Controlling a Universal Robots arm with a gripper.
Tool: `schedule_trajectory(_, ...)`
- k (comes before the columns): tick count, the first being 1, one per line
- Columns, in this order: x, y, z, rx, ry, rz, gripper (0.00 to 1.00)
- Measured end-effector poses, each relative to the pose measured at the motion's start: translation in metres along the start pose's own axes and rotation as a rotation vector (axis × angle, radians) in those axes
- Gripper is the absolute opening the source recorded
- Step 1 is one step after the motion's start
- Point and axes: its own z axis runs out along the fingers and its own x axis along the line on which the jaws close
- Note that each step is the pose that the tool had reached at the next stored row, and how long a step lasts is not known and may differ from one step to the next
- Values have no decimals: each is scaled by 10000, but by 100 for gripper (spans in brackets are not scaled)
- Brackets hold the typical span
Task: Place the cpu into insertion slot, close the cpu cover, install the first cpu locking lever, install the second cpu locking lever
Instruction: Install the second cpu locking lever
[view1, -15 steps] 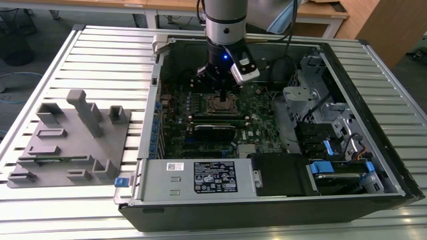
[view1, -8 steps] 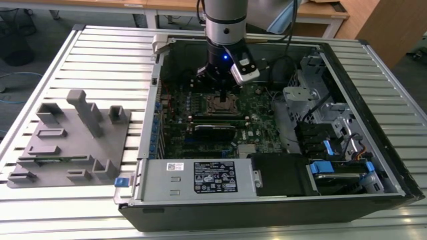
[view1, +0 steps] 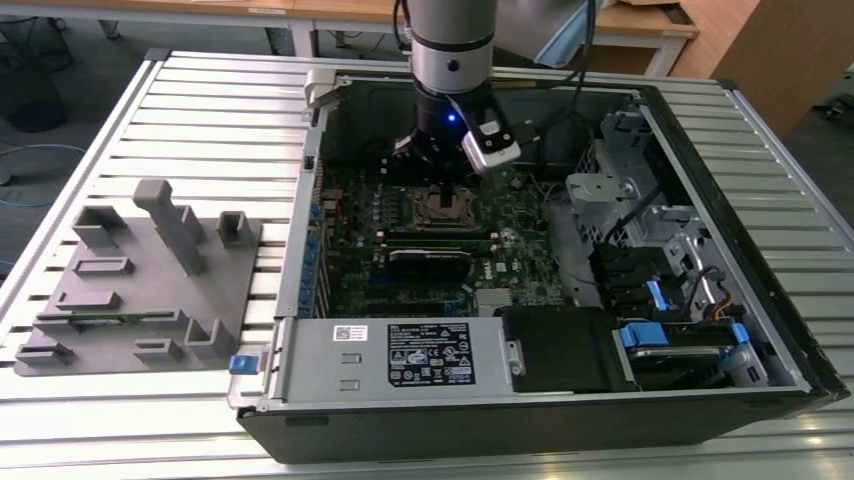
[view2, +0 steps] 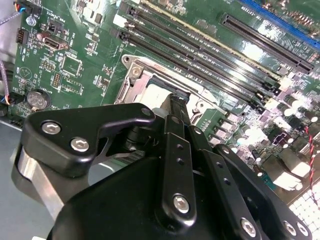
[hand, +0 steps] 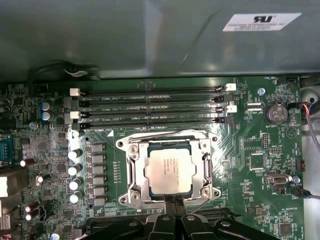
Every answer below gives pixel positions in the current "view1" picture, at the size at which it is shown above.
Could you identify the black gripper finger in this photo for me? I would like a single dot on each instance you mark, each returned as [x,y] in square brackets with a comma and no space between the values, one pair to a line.
[447,196]

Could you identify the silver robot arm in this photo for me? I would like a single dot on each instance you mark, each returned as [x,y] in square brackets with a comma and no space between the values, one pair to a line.
[454,30]

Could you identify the black graphics card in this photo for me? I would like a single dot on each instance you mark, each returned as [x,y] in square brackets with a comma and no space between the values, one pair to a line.
[430,270]

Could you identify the green motherboard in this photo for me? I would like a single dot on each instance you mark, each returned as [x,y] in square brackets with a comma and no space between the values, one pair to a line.
[527,250]

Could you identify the grey plastic case latch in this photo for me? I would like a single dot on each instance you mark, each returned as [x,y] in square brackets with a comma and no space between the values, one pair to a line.
[319,87]

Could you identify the silver finned heatsink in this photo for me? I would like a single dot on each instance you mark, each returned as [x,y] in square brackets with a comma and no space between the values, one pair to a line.
[494,297]

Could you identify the perforated metal drive cage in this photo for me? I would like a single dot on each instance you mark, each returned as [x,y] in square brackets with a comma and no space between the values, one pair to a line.
[594,220]

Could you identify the black fan shroud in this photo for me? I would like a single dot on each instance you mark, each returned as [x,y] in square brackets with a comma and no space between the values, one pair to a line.
[627,270]

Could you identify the blue plastic tab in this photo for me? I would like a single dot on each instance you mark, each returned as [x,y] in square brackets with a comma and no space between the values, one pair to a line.
[656,296]

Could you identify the hard disk in blue carrier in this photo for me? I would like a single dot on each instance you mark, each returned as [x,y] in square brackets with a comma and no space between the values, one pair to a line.
[643,334]

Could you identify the silver power supply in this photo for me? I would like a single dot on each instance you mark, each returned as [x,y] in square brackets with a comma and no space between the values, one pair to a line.
[313,372]

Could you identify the blue case latch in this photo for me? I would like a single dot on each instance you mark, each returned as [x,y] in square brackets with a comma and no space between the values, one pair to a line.
[241,365]

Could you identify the black PC case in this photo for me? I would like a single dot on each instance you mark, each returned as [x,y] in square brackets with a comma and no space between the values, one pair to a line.
[467,435]

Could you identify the grey parts rack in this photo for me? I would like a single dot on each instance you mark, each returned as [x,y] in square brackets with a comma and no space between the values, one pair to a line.
[147,300]

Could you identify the wooden cabinet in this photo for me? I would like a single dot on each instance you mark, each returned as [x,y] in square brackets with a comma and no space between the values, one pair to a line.
[774,55]

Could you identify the green RAM stick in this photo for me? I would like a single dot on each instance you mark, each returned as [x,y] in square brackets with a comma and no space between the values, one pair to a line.
[107,319]

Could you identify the black round bin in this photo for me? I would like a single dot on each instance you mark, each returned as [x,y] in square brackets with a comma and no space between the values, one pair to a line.
[36,115]

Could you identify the black chair base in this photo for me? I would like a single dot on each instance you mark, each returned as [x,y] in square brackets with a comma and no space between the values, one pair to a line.
[842,109]

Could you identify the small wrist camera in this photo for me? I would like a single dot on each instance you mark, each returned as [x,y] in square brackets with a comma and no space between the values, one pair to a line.
[404,148]

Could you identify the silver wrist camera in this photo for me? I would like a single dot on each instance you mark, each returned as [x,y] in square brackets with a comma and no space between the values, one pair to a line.
[492,150]

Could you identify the silver metal bracket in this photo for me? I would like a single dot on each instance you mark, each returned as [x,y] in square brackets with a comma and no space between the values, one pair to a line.
[594,187]

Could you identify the black plastic duct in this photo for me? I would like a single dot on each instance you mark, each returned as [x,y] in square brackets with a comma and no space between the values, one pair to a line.
[567,350]

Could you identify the wooden desk white frame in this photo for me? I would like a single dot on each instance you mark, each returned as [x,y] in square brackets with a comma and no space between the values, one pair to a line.
[200,6]
[650,30]

